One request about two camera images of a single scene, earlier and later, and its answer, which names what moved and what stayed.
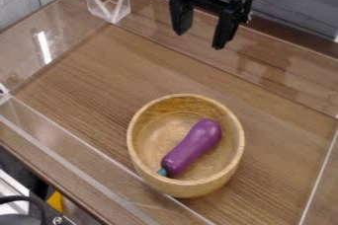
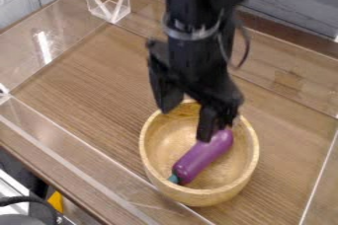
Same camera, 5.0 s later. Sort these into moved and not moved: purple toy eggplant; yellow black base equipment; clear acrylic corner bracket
Moved: purple toy eggplant
Not moved: clear acrylic corner bracket; yellow black base equipment
